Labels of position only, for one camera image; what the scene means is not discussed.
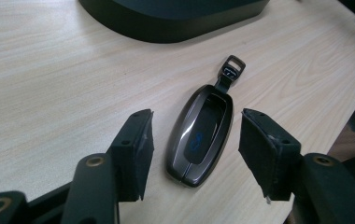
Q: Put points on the dark green oval tray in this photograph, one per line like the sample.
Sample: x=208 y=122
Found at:
x=172 y=17

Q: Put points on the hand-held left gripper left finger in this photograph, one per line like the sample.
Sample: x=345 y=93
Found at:
x=132 y=155

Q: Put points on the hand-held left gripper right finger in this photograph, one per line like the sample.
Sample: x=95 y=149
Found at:
x=270 y=155

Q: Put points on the dark grey car key fob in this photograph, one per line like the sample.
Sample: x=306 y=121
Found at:
x=201 y=130

